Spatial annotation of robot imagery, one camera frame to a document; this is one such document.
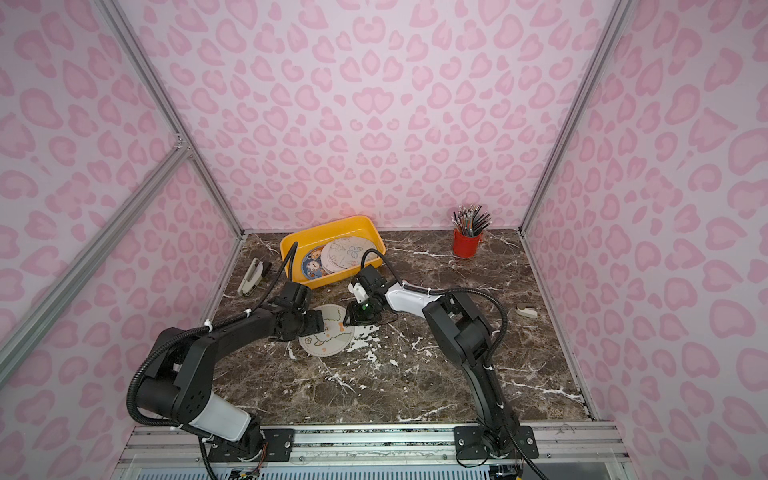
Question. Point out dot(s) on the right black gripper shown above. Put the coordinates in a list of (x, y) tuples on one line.
[(362, 314)]

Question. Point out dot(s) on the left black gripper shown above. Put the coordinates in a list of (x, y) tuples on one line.
[(313, 322)]

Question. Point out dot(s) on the butterfly doodle coaster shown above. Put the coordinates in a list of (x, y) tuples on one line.
[(344, 253)]

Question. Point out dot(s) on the white sheep coaster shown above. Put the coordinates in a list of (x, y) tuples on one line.
[(335, 337)]

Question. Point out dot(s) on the blue cartoon coaster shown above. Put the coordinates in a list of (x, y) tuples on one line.
[(312, 266)]

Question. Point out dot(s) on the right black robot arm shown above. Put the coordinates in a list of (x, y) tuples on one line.
[(468, 326)]

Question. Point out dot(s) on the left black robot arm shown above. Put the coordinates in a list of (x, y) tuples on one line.
[(173, 386)]

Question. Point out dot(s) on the yellow plastic storage box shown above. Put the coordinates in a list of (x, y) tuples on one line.
[(319, 236)]

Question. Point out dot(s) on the grey stapler tool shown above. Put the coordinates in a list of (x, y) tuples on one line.
[(255, 274)]

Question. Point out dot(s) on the red pen holder cup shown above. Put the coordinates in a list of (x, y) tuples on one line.
[(464, 246)]

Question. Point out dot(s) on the bundle of pens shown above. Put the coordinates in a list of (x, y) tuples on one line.
[(472, 220)]

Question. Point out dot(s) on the small white eraser block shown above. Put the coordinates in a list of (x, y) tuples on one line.
[(527, 312)]

